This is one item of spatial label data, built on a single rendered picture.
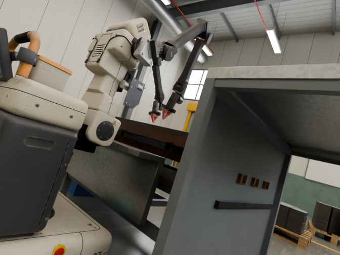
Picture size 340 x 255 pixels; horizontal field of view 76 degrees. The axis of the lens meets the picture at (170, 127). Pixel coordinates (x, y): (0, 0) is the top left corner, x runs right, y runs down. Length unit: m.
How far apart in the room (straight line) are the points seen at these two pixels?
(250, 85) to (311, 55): 10.34
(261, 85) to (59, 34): 8.52
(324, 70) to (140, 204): 1.02
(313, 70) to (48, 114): 0.81
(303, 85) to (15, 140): 0.85
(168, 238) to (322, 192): 8.83
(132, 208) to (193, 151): 0.70
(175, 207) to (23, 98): 0.59
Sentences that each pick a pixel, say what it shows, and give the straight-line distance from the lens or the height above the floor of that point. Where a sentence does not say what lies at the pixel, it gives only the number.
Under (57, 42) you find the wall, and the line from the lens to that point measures 8.89.
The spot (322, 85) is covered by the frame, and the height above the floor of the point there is 0.99.
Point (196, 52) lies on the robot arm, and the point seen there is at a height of 1.39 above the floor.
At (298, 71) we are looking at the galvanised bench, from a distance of 0.69.
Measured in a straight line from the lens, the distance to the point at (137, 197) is 1.30.
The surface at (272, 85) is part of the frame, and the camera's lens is 0.69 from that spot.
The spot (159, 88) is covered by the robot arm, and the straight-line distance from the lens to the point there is 1.96.
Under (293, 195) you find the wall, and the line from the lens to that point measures 9.51.
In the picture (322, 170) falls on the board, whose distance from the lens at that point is 9.48.
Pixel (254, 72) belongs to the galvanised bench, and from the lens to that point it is 0.73.
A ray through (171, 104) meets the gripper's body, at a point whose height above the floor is 1.04.
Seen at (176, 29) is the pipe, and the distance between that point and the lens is 10.46.
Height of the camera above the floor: 0.73
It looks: 6 degrees up
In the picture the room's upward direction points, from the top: 18 degrees clockwise
